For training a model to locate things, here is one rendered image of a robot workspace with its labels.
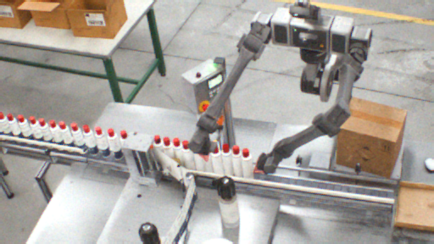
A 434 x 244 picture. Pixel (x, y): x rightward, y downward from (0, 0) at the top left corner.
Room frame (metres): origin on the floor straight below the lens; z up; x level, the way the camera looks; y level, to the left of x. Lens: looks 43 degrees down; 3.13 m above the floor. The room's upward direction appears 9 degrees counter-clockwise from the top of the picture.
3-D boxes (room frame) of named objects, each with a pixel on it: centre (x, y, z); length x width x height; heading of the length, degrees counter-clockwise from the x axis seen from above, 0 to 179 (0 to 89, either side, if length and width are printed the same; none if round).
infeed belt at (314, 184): (1.99, -0.05, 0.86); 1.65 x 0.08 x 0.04; 67
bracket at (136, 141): (2.07, 0.38, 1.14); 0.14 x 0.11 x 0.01; 67
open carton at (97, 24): (3.74, 0.72, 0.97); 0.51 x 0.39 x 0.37; 157
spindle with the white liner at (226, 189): (1.70, -0.01, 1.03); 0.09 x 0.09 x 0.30
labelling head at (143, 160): (2.07, 0.38, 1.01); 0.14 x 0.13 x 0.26; 67
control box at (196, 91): (2.11, 0.02, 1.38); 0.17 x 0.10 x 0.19; 122
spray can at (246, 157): (1.95, -0.13, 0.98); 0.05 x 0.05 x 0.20
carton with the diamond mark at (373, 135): (1.99, -0.78, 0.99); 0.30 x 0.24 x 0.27; 57
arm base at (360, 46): (2.11, -0.72, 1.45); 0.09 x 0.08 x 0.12; 61
